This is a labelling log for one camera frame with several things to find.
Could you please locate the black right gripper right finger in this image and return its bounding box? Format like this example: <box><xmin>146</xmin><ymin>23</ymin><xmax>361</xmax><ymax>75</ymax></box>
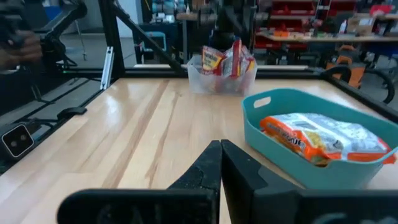
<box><xmin>221</xmin><ymin>139</ymin><xmax>398</xmax><ymax>224</ymax></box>

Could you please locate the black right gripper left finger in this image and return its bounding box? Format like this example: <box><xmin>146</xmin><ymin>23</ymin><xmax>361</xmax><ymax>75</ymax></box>
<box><xmin>57</xmin><ymin>139</ymin><xmax>222</xmax><ymax>224</ymax></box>

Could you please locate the orange chicken ramen pack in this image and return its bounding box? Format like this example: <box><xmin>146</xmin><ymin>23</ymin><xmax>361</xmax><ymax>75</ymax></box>
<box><xmin>259</xmin><ymin>112</ymin><xmax>397</xmax><ymax>166</ymax></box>

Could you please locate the red beef ramen pack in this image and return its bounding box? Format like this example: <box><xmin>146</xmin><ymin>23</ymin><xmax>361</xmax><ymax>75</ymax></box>
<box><xmin>223</xmin><ymin>39</ymin><xmax>243</xmax><ymax>78</ymax></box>
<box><xmin>241</xmin><ymin>46</ymin><xmax>257</xmax><ymax>76</ymax></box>
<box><xmin>201</xmin><ymin>45</ymin><xmax>225</xmax><ymax>76</ymax></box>

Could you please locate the teal plastic bin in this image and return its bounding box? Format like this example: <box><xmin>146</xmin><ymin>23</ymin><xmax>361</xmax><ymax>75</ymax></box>
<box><xmin>241</xmin><ymin>88</ymin><xmax>398</xmax><ymax>190</ymax></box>

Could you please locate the clear plastic bin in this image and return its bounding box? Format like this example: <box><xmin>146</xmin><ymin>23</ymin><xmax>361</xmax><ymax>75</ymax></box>
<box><xmin>187</xmin><ymin>54</ymin><xmax>258</xmax><ymax>96</ymax></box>

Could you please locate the orange chair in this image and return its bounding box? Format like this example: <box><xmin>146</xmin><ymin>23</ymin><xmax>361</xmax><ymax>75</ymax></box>
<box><xmin>325</xmin><ymin>45</ymin><xmax>367</xmax><ymax>90</ymax></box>

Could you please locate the blue stool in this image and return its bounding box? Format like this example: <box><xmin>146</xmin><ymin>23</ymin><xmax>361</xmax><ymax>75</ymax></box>
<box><xmin>141</xmin><ymin>30</ymin><xmax>168</xmax><ymax>54</ymax></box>

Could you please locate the cardboard box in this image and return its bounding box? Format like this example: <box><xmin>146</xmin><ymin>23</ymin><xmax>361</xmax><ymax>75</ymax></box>
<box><xmin>346</xmin><ymin>17</ymin><xmax>377</xmax><ymax>35</ymax></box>

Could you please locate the shelf with red bins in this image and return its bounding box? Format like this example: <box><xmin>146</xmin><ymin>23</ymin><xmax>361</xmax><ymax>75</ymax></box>
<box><xmin>254</xmin><ymin>0</ymin><xmax>358</xmax><ymax>50</ymax></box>

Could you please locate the person's hand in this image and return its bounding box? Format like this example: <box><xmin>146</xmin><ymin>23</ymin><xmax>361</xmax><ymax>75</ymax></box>
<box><xmin>0</xmin><ymin>30</ymin><xmax>43</xmax><ymax>70</ymax></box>

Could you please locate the black flat mount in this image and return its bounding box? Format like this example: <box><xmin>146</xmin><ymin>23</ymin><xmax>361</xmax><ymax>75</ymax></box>
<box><xmin>57</xmin><ymin>106</ymin><xmax>88</xmax><ymax>121</ymax></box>

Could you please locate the black table frame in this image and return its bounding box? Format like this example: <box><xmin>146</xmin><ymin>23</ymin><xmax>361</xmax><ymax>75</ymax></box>
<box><xmin>0</xmin><ymin>0</ymin><xmax>398</xmax><ymax>175</ymax></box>

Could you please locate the silver aluminium bracket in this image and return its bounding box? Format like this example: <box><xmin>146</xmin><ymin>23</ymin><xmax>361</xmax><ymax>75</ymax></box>
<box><xmin>99</xmin><ymin>46</ymin><xmax>115</xmax><ymax>91</ymax></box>

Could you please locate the small square camera box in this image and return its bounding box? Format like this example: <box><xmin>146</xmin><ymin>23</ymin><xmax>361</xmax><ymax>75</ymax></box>
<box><xmin>1</xmin><ymin>123</ymin><xmax>35</xmax><ymax>159</ymax></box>

